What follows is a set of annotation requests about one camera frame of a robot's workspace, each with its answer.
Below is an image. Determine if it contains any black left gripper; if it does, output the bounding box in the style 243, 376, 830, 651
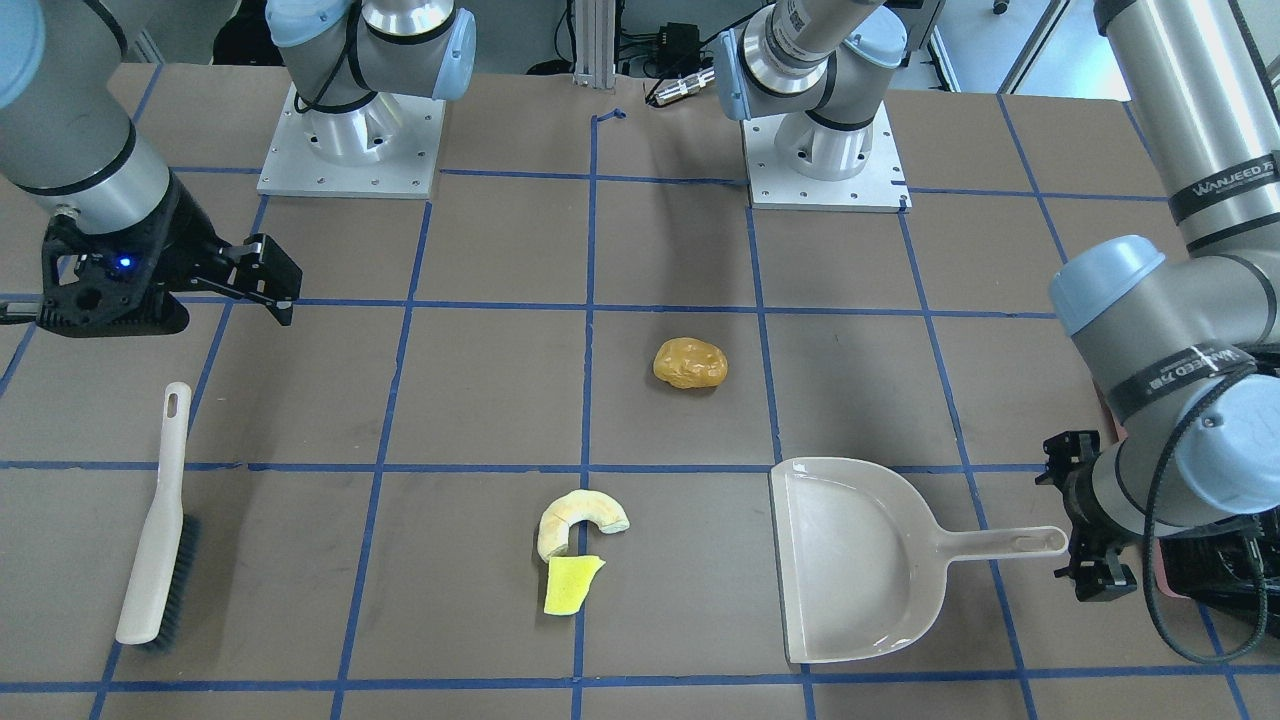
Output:
1036, 430, 1139, 603

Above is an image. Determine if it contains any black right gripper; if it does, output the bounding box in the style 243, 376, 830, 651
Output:
38, 176, 303, 338

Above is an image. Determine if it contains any beige plastic dustpan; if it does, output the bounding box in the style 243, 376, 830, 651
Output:
771, 457, 1068, 664

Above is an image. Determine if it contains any beige hand brush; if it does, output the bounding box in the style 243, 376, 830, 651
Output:
115, 380, 201, 652

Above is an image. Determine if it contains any brown potato-like lump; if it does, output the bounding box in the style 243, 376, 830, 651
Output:
652, 337, 730, 389

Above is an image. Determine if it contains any yellow sponge piece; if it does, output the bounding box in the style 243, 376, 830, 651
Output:
543, 555, 605, 618

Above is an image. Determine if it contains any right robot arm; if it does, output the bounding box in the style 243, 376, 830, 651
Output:
3, 1, 477, 338

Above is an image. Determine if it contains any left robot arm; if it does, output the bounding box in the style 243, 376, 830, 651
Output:
1041, 1, 1277, 602

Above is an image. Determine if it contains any black lined trash bin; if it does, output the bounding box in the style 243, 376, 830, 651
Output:
1155, 530, 1257, 612

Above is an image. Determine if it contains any black power adapter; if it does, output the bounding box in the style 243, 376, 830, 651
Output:
654, 22, 701, 67

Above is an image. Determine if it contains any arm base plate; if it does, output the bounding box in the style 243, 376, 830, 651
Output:
257, 88, 448, 200
740, 104, 913, 213

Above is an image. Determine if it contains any aluminium frame post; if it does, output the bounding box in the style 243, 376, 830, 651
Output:
570, 0, 617, 92

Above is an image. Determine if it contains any silver cable connector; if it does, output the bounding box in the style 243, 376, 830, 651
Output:
644, 67, 716, 108

